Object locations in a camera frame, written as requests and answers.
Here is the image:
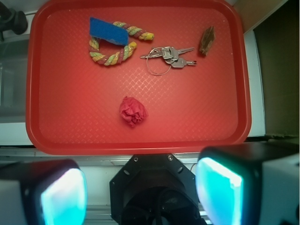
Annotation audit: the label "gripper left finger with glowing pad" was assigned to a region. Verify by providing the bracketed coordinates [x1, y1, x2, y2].
[0, 159, 88, 225]

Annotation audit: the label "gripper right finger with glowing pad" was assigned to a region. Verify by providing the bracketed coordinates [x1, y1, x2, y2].
[195, 142, 300, 225]

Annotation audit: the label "blue sponge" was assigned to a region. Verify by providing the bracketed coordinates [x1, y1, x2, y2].
[90, 17, 129, 46]

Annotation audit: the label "crumpled red paper ball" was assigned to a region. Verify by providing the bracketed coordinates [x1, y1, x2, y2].
[119, 97, 149, 128]

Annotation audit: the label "red plastic tray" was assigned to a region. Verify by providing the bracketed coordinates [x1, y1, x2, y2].
[26, 0, 251, 155]

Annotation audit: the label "dark box at right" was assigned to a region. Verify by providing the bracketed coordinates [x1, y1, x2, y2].
[254, 0, 300, 137]

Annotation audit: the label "brown wooden piece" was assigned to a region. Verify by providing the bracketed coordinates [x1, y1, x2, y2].
[199, 26, 216, 56]

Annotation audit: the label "black knob clamp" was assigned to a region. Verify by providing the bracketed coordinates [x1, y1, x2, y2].
[0, 2, 28, 42]

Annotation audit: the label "black octagonal mount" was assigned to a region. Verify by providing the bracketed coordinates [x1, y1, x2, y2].
[109, 154, 206, 225]

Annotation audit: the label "silver keys on ring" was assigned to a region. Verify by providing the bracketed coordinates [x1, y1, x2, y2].
[140, 46, 197, 76]

